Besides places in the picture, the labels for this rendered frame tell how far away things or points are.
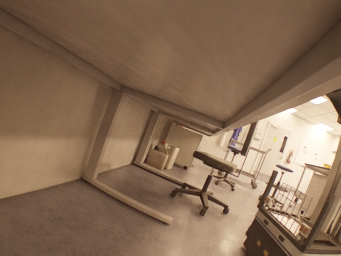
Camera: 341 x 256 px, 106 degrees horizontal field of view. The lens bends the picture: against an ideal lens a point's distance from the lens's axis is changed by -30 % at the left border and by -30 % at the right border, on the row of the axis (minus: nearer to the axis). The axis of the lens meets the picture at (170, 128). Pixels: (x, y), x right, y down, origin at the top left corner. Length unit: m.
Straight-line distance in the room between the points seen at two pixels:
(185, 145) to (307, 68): 2.97
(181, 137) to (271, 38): 2.96
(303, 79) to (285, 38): 0.05
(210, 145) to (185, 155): 3.39
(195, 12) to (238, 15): 0.05
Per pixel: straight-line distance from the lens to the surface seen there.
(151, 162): 2.48
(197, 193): 1.79
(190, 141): 3.11
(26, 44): 0.80
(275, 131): 6.93
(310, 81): 0.22
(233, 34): 0.25
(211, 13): 0.23
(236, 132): 6.44
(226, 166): 1.56
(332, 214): 1.29
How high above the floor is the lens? 0.59
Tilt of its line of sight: level
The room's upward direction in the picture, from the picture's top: 21 degrees clockwise
